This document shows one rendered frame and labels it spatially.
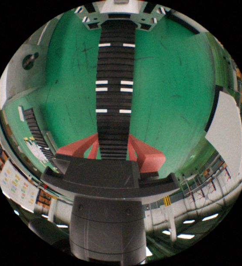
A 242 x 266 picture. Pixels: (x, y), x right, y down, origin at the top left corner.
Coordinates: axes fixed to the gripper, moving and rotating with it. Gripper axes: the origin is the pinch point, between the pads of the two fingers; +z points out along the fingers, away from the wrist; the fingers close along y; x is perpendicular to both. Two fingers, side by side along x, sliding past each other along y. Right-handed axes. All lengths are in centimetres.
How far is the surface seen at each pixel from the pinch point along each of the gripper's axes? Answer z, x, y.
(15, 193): -83, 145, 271
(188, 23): 1.0, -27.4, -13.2
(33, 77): -0.2, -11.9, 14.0
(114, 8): -1.4, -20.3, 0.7
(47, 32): 1.0, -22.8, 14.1
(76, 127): 3.1, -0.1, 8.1
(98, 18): -0.1, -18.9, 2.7
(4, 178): -70, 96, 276
